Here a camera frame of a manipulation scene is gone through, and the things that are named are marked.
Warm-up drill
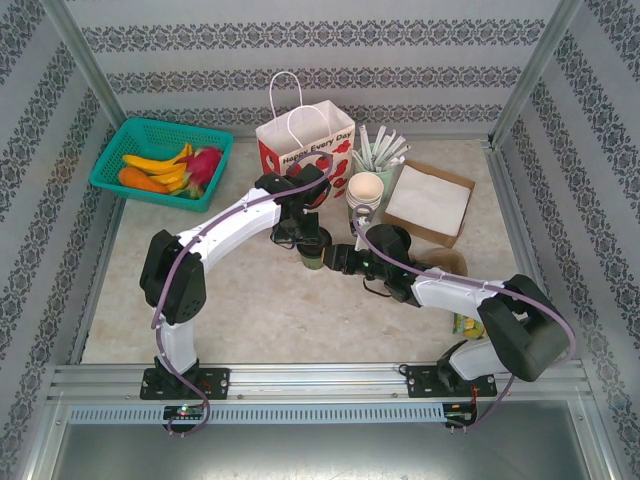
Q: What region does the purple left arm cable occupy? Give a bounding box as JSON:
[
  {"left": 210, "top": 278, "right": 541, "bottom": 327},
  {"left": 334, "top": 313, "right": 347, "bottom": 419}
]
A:
[{"left": 152, "top": 149, "right": 336, "bottom": 439}]

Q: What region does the small circuit board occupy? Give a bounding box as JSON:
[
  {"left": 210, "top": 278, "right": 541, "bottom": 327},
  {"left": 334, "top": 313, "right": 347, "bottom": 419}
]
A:
[
  {"left": 444, "top": 402, "right": 479, "bottom": 426},
  {"left": 163, "top": 404, "right": 206, "bottom": 420}
]

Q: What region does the teal plastic basket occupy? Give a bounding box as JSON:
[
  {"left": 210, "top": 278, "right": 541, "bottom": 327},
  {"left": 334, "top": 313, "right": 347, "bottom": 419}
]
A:
[{"left": 88, "top": 117, "right": 235, "bottom": 214}]

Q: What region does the aluminium side rail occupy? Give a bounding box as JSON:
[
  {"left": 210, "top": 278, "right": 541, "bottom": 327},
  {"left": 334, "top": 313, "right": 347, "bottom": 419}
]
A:
[
  {"left": 67, "top": 199, "right": 126, "bottom": 364},
  {"left": 482, "top": 137, "right": 569, "bottom": 361}
]

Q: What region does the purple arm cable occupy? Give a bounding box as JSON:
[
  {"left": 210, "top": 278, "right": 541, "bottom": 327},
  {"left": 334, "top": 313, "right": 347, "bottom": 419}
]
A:
[
  {"left": 152, "top": 149, "right": 336, "bottom": 439},
  {"left": 352, "top": 205, "right": 579, "bottom": 432}
]

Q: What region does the yellow toy banana bunch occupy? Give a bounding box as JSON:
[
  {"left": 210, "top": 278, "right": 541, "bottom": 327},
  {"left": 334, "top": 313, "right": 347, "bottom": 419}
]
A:
[{"left": 122, "top": 142, "right": 195, "bottom": 195}]

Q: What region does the right small circuit board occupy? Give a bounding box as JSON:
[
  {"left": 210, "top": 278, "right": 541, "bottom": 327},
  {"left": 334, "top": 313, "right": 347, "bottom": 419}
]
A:
[{"left": 444, "top": 402, "right": 479, "bottom": 426}]

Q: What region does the red and white paper bag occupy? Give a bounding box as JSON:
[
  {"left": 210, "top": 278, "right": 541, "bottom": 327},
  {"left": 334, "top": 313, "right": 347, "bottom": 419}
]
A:
[{"left": 254, "top": 72, "right": 357, "bottom": 206}]

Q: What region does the stack of green paper cups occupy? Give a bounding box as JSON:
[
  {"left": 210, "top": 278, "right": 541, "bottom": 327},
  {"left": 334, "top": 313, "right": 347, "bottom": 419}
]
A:
[{"left": 345, "top": 172, "right": 386, "bottom": 226}]

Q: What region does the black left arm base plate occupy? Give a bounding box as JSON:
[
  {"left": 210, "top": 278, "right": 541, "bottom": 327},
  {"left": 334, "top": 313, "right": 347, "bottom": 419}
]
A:
[{"left": 139, "top": 367, "right": 231, "bottom": 401}]

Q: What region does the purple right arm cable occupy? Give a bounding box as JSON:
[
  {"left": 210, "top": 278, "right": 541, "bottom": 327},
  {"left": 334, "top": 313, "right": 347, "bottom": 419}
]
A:
[{"left": 352, "top": 205, "right": 579, "bottom": 432}]

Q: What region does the aluminium frame post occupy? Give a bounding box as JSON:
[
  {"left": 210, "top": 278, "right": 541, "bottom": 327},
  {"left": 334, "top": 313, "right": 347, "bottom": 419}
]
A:
[
  {"left": 39, "top": 0, "right": 130, "bottom": 136},
  {"left": 485, "top": 0, "right": 585, "bottom": 147}
]

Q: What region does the green paper coffee cup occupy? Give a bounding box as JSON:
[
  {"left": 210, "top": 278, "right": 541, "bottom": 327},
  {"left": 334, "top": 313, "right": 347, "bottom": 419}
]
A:
[{"left": 298, "top": 244, "right": 327, "bottom": 271}]

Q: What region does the left small circuit board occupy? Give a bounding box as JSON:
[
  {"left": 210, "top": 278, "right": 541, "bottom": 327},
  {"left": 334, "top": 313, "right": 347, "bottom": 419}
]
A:
[{"left": 163, "top": 404, "right": 206, "bottom": 420}]

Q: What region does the brown cardboard napkin box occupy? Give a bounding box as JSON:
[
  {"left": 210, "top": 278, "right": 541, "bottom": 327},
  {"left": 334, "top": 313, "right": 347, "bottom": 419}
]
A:
[{"left": 383, "top": 159, "right": 476, "bottom": 250}]

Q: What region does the grey slotted cable duct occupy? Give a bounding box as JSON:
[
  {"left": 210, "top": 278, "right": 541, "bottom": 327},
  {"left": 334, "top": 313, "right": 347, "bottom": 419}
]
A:
[{"left": 67, "top": 402, "right": 446, "bottom": 426}]

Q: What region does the green and yellow candy packet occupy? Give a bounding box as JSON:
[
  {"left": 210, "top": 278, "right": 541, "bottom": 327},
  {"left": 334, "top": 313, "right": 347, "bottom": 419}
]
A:
[{"left": 452, "top": 312, "right": 487, "bottom": 341}]

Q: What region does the mint green straw holder cup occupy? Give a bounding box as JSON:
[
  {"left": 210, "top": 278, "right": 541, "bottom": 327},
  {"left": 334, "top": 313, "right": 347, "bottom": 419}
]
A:
[{"left": 352, "top": 144, "right": 401, "bottom": 201}]

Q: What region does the pink toy dragon fruit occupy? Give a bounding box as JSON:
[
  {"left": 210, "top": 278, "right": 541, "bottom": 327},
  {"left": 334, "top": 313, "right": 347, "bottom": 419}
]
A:
[{"left": 177, "top": 145, "right": 224, "bottom": 200}]

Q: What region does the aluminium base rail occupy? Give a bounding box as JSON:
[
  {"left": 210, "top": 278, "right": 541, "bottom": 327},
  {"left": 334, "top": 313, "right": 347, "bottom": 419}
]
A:
[{"left": 47, "top": 362, "right": 586, "bottom": 401}]

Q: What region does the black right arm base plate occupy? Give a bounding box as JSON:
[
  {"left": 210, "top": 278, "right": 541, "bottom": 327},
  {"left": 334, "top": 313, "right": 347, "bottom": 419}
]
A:
[{"left": 404, "top": 364, "right": 499, "bottom": 399}]

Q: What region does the brown pulp cup carrier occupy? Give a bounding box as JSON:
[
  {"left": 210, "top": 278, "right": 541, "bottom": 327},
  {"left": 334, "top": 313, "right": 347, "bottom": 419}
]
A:
[{"left": 422, "top": 247, "right": 470, "bottom": 279}]

